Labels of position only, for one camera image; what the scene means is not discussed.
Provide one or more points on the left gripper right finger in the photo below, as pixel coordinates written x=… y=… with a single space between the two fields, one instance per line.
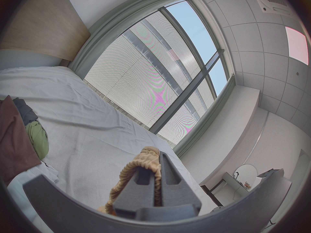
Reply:
x=179 y=193

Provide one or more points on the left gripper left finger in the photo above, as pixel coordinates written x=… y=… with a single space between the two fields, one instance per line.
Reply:
x=126 y=198

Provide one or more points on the tan garment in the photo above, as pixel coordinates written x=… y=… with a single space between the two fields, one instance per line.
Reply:
x=128 y=169

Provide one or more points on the bed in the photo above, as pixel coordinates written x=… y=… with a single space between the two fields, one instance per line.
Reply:
x=85 y=130

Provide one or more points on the white dressing table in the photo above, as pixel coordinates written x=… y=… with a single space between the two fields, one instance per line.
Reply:
x=233 y=182

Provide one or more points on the blue-green curtain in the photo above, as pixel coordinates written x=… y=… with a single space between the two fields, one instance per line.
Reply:
x=109 y=20
x=206 y=120

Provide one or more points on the white garment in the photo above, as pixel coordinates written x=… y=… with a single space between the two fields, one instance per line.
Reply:
x=49 y=173

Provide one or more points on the green garment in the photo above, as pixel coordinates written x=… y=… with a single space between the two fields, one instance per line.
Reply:
x=38 y=139

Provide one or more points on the brown garment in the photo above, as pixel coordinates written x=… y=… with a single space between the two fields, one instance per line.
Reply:
x=14 y=142

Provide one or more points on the window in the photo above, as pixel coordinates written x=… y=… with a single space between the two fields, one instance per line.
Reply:
x=145 y=69

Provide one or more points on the dark grey garment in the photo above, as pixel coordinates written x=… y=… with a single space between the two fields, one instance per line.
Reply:
x=26 y=113

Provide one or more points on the ceiling light panel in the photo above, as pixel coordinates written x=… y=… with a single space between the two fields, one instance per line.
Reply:
x=297 y=44

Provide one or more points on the oval wall mirror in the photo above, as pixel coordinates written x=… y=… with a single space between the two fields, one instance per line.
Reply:
x=247 y=173

